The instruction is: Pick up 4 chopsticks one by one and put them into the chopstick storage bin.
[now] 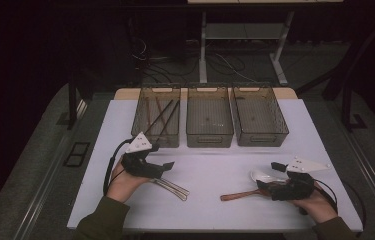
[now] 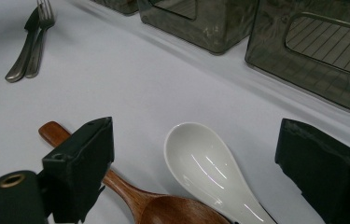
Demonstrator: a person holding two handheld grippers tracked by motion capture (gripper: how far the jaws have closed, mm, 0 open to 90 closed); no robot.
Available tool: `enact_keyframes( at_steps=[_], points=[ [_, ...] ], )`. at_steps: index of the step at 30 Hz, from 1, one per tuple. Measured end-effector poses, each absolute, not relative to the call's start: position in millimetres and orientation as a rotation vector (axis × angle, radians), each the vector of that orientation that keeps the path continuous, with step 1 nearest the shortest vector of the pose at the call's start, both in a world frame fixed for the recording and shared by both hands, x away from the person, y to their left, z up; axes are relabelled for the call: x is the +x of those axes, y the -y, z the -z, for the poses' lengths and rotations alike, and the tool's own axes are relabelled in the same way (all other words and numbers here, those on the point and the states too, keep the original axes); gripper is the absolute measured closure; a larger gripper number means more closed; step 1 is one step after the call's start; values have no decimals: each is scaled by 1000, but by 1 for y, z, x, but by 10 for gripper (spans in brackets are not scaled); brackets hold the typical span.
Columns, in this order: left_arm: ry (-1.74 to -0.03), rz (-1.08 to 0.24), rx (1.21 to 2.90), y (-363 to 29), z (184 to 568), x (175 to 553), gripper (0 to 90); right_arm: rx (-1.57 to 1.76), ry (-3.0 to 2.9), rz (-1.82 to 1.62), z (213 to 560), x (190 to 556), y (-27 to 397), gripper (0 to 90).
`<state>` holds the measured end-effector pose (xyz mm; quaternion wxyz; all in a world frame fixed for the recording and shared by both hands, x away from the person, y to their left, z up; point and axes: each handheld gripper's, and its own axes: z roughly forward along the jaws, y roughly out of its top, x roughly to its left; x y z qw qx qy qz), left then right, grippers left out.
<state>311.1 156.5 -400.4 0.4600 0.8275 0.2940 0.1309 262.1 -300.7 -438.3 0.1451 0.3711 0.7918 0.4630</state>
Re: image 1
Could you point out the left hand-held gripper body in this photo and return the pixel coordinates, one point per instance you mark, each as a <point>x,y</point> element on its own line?
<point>141,168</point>

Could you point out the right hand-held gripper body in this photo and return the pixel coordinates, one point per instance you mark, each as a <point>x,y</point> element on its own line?
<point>296,190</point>

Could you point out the transparent grey plastic bin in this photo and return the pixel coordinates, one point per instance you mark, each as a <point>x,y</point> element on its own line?
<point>156,141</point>
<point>210,141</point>
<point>258,140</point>

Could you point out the white ceramic spoon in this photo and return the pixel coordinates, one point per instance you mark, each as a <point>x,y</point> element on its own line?
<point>261,175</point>

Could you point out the steel fork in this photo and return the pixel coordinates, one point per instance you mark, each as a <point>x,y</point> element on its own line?
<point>178,187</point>

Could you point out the brown wooden spoon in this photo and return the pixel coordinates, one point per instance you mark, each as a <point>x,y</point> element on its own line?
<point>238,195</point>

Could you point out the steel table knife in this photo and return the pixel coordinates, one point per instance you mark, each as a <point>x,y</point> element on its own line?
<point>175,195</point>

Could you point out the person's left hand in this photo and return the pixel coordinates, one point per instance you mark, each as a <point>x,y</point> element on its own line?
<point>121,186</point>

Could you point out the person's right hand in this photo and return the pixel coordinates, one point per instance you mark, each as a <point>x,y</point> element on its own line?
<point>320,206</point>

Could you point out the white table cover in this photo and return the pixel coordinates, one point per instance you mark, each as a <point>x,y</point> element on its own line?
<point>208,213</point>

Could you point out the black metal stand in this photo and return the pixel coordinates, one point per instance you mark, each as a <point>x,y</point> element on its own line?
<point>72,106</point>
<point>345,106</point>

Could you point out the white metal desk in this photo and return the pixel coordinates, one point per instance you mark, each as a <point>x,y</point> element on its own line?
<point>202,50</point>

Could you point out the black rectangular floor frame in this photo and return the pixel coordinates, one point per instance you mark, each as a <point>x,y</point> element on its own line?
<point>81,143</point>

